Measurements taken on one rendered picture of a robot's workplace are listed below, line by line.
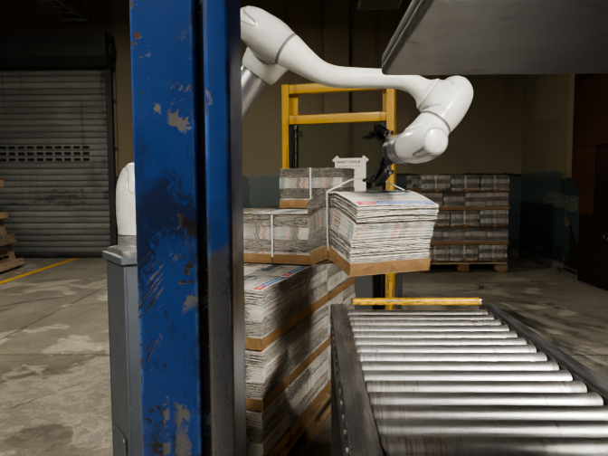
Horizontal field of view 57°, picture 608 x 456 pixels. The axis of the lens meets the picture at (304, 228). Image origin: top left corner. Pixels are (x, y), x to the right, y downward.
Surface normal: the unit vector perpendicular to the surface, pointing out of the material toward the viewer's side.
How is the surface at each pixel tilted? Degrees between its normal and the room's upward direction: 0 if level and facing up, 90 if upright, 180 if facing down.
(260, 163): 90
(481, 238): 90
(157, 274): 90
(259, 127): 90
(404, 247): 104
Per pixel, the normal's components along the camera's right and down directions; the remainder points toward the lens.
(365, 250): 0.36, 0.31
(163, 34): -0.02, 0.08
